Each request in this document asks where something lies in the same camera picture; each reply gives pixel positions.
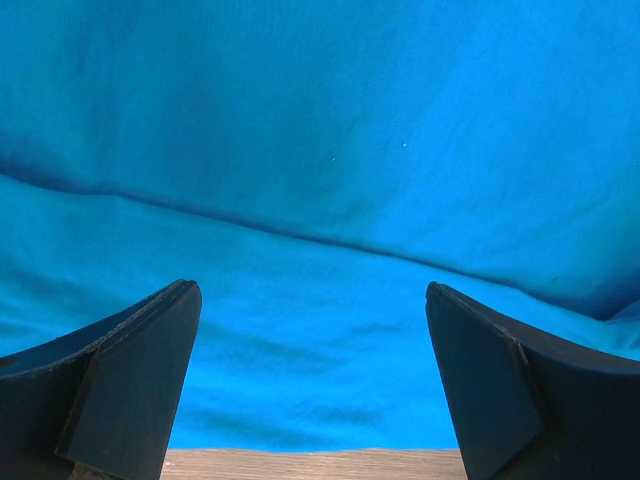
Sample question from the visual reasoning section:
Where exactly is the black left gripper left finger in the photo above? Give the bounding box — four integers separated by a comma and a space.
1, 280, 202, 479

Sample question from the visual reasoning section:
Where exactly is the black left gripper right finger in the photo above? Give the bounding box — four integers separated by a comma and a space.
426, 282, 639, 480

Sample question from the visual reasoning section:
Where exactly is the blue t shirt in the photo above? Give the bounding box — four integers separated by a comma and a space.
1, 1, 639, 451

